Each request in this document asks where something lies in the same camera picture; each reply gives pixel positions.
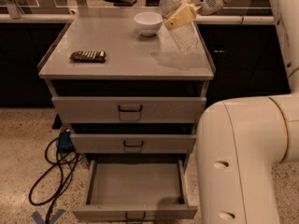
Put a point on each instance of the top grey drawer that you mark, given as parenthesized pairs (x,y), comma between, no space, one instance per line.
(129,109)

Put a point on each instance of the grey drawer cabinet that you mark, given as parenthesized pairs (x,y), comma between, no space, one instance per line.
(136,66)

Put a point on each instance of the bottom grey drawer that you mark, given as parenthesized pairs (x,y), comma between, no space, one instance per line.
(135,189)

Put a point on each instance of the grey drawer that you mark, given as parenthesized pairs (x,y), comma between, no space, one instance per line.
(129,109)
(135,189)
(133,143)

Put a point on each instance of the dark low counter wall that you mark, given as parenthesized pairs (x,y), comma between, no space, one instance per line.
(247,61)

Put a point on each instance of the black office chair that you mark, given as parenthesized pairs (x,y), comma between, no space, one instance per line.
(122,3)

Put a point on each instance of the middle grey drawer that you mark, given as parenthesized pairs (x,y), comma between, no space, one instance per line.
(133,143)

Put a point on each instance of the clear plastic water bottle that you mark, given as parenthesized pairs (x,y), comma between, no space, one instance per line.
(183,36)

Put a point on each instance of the dark striped snack bar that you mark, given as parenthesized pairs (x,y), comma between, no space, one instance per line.
(85,56)

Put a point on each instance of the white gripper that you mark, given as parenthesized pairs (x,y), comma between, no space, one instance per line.
(188,13)

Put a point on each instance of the blue power adapter box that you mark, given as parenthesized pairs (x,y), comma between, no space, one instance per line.
(65,142)

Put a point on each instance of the white ceramic bowl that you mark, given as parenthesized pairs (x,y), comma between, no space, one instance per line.
(148,23)

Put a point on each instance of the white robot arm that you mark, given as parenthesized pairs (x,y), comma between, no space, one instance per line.
(239,140)

